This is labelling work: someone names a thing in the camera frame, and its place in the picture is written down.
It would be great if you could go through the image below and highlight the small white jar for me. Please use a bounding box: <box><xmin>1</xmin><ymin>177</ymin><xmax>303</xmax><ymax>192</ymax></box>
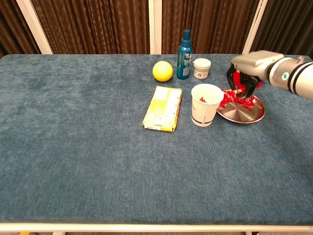
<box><xmin>193</xmin><ymin>58</ymin><xmax>212</xmax><ymax>79</ymax></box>

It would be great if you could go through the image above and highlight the white partition post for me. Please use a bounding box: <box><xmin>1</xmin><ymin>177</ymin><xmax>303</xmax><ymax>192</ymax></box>
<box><xmin>242</xmin><ymin>0</ymin><xmax>268</xmax><ymax>54</ymax></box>
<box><xmin>148</xmin><ymin>0</ymin><xmax>162</xmax><ymax>55</ymax></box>
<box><xmin>16</xmin><ymin>0</ymin><xmax>53</xmax><ymax>55</ymax></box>

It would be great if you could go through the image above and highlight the blue spray bottle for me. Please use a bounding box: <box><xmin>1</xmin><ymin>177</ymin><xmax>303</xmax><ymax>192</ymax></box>
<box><xmin>176</xmin><ymin>28</ymin><xmax>193</xmax><ymax>80</ymax></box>

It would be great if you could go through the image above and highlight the yellow ball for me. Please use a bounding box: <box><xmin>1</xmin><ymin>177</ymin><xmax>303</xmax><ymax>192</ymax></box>
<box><xmin>152</xmin><ymin>60</ymin><xmax>174</xmax><ymax>82</ymax></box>

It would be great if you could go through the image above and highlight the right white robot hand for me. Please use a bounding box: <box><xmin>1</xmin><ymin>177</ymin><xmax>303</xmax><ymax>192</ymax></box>
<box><xmin>225</xmin><ymin>50</ymin><xmax>286</xmax><ymax>100</ymax></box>

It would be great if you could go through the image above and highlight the red candies heap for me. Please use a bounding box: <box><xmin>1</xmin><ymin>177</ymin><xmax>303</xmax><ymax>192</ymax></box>
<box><xmin>219</xmin><ymin>88</ymin><xmax>255</xmax><ymax>109</ymax></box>

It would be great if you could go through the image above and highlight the red tape roll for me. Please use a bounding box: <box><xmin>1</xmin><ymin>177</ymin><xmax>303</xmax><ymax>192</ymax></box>
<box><xmin>231</xmin><ymin>69</ymin><xmax>264</xmax><ymax>92</ymax></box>

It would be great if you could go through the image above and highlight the silver metal plate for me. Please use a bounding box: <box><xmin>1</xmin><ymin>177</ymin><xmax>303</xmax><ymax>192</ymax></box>
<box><xmin>216</xmin><ymin>89</ymin><xmax>266</xmax><ymax>124</ymax></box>

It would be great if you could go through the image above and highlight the brown pleated curtain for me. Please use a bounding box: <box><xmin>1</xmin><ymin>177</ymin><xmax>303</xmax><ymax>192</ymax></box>
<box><xmin>31</xmin><ymin>0</ymin><xmax>150</xmax><ymax>54</ymax></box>
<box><xmin>161</xmin><ymin>0</ymin><xmax>260</xmax><ymax>54</ymax></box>
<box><xmin>249</xmin><ymin>0</ymin><xmax>313</xmax><ymax>61</ymax></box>
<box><xmin>0</xmin><ymin>0</ymin><xmax>41</xmax><ymax>59</ymax></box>

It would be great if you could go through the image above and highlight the white table frame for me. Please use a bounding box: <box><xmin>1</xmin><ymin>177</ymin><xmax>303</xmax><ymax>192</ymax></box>
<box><xmin>0</xmin><ymin>222</ymin><xmax>313</xmax><ymax>233</ymax></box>

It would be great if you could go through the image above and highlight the blue table cloth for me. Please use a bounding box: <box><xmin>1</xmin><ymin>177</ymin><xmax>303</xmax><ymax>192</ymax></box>
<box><xmin>0</xmin><ymin>54</ymin><xmax>313</xmax><ymax>225</ymax></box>

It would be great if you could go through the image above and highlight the white paper cup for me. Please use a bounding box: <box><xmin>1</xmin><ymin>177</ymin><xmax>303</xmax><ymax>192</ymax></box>
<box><xmin>191</xmin><ymin>83</ymin><xmax>225</xmax><ymax>127</ymax></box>

